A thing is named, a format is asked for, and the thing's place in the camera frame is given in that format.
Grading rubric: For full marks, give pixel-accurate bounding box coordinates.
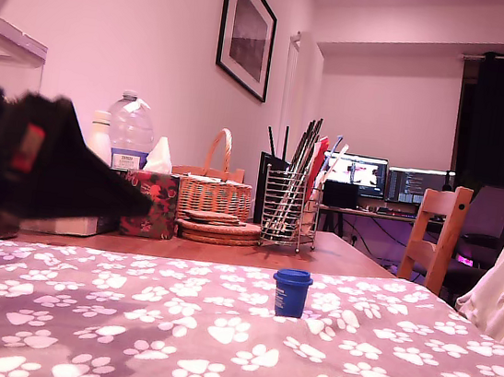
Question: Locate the blue coffee capsule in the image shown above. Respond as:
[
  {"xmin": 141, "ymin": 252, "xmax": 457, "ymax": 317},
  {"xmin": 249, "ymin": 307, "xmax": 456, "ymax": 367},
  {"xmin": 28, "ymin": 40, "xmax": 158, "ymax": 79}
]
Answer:
[{"xmin": 268, "ymin": 266, "xmax": 316, "ymax": 322}]

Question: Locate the shrink-wrapped can tray pack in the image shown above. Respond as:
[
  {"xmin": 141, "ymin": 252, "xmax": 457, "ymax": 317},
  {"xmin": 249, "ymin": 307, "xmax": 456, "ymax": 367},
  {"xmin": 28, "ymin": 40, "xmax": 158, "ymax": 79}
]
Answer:
[{"xmin": 18, "ymin": 156, "xmax": 129, "ymax": 244}]

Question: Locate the white bottle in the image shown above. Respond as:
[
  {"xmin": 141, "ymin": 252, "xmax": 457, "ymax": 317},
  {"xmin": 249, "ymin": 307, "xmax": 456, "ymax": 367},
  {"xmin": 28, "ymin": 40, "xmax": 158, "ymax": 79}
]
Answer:
[{"xmin": 83, "ymin": 109, "xmax": 119, "ymax": 167}]

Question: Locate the large clear water bottle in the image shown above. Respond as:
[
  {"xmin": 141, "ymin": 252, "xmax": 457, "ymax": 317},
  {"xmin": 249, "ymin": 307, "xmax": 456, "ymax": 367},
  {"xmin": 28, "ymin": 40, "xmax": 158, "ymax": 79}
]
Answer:
[{"xmin": 100, "ymin": 88, "xmax": 161, "ymax": 173}]

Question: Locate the white tissue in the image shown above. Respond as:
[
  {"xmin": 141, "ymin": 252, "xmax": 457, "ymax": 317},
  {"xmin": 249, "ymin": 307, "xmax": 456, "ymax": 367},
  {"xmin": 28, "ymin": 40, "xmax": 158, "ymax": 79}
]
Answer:
[{"xmin": 142, "ymin": 134, "xmax": 178, "ymax": 176}]

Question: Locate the red floral tissue box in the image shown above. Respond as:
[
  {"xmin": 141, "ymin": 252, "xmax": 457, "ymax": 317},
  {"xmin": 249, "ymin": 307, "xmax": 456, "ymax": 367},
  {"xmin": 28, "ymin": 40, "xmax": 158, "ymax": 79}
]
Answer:
[{"xmin": 116, "ymin": 167, "xmax": 184, "ymax": 242}]

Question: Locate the pale wooden chair back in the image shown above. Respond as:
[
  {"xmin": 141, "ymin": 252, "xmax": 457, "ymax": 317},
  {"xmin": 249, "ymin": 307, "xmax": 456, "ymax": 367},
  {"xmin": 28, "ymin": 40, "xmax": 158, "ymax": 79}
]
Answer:
[{"xmin": 171, "ymin": 160, "xmax": 247, "ymax": 185}]

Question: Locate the clear container with white lid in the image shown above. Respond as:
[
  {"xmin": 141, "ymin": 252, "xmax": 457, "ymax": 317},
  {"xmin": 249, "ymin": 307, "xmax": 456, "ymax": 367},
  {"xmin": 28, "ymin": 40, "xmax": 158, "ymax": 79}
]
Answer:
[{"xmin": 0, "ymin": 15, "xmax": 53, "ymax": 244}]

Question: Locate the square cork coaster stack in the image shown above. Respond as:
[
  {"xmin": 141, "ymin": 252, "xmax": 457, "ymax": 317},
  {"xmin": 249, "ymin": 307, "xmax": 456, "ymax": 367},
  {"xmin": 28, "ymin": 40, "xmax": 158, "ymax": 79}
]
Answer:
[{"xmin": 182, "ymin": 207, "xmax": 243, "ymax": 230}]

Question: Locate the round cork trivet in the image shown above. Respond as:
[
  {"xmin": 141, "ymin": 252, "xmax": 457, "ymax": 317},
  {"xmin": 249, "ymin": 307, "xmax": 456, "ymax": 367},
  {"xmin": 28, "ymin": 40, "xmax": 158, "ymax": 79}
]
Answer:
[
  {"xmin": 175, "ymin": 213, "xmax": 264, "ymax": 243},
  {"xmin": 175, "ymin": 227, "xmax": 261, "ymax": 252}
]

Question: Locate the black router with antennas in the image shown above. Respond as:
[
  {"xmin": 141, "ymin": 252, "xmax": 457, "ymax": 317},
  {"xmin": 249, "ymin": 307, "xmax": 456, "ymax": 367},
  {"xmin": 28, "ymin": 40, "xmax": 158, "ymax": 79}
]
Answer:
[{"xmin": 252, "ymin": 124, "xmax": 296, "ymax": 229}]

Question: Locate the grey paw print cloth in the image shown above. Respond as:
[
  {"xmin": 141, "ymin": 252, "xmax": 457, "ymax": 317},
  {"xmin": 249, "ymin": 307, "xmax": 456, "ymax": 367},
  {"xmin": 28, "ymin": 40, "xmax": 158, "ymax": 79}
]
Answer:
[{"xmin": 0, "ymin": 226, "xmax": 504, "ymax": 377}]

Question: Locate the black framed picture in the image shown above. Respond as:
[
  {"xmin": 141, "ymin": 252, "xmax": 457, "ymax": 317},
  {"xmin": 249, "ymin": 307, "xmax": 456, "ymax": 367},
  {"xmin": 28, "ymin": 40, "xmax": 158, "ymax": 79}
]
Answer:
[{"xmin": 211, "ymin": 0, "xmax": 280, "ymax": 104}]

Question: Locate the red spatula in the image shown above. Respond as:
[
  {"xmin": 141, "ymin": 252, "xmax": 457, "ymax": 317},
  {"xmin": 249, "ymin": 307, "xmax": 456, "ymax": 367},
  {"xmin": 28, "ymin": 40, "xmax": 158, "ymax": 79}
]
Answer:
[{"xmin": 304, "ymin": 135, "xmax": 333, "ymax": 204}]

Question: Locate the blue grey utensil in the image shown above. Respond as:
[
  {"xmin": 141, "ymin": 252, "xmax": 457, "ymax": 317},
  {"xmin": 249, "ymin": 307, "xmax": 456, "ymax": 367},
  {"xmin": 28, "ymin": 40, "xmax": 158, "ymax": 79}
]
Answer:
[{"xmin": 323, "ymin": 133, "xmax": 345, "ymax": 173}]

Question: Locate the small black box device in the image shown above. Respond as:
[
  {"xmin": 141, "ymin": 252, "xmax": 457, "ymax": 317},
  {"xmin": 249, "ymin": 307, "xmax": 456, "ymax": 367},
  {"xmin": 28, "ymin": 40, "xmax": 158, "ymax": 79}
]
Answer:
[{"xmin": 322, "ymin": 181, "xmax": 361, "ymax": 211}]

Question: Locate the white utensil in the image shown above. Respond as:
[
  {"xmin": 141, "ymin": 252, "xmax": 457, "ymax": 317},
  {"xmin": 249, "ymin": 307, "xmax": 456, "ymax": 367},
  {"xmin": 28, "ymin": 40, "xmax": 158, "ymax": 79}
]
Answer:
[{"xmin": 311, "ymin": 139, "xmax": 353, "ymax": 203}]

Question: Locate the computer monitor with bright windows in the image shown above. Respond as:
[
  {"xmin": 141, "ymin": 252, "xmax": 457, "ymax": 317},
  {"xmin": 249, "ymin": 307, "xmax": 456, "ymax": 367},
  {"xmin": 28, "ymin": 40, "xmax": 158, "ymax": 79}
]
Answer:
[{"xmin": 320, "ymin": 150, "xmax": 391, "ymax": 200}]

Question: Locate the wooden desk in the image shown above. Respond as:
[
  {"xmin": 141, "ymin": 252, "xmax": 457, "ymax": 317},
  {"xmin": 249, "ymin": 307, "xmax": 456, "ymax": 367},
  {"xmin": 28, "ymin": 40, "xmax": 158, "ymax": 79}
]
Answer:
[{"xmin": 313, "ymin": 201, "xmax": 447, "ymax": 254}]

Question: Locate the computer monitor with dark code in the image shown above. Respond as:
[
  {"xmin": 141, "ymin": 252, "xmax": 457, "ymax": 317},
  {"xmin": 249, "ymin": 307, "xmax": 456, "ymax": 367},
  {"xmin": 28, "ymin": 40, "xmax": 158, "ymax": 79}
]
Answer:
[{"xmin": 383, "ymin": 163, "xmax": 458, "ymax": 212}]

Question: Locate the dark office chair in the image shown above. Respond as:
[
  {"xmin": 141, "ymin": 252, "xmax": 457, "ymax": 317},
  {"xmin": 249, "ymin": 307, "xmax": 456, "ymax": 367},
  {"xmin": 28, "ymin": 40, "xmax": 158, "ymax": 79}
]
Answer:
[{"xmin": 408, "ymin": 173, "xmax": 504, "ymax": 312}]

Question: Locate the wicker basket with handle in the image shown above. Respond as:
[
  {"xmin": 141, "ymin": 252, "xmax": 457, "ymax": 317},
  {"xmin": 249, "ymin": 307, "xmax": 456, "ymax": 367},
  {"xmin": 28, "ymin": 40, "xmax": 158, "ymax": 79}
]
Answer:
[{"xmin": 165, "ymin": 122, "xmax": 261, "ymax": 230}]

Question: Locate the metal wire utensil rack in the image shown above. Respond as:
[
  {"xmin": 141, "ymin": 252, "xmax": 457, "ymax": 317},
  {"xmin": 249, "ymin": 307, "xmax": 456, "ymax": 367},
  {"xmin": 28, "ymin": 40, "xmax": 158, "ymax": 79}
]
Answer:
[{"xmin": 255, "ymin": 161, "xmax": 328, "ymax": 256}]

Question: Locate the black utensil handle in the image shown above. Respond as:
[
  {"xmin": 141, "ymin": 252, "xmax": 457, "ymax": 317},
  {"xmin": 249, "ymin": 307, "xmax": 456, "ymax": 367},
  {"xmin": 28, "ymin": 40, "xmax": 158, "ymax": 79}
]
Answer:
[
  {"xmin": 272, "ymin": 113, "xmax": 325, "ymax": 246},
  {"xmin": 268, "ymin": 116, "xmax": 317, "ymax": 241}
]

